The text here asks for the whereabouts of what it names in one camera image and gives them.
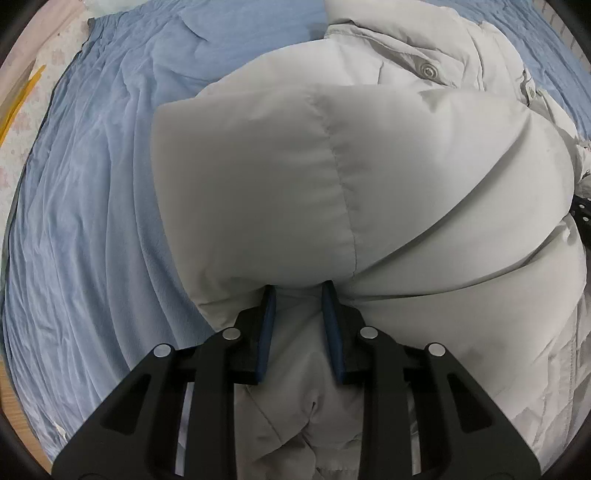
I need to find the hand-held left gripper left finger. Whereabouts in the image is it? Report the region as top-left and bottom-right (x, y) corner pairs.
(52, 285), (278, 480)

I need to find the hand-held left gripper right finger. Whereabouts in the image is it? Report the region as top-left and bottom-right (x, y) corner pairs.
(321, 281), (541, 480)

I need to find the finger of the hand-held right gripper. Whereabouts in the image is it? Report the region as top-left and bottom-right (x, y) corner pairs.
(571, 194), (591, 243)

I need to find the white puffer jacket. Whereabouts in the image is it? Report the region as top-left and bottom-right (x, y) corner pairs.
(150, 0), (591, 480)

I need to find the blue bed sheet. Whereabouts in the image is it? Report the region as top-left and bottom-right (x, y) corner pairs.
(0, 0), (591, 467)

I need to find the floral cloth with yellow stripes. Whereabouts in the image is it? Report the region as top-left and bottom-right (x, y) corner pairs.
(0, 0), (100, 195)

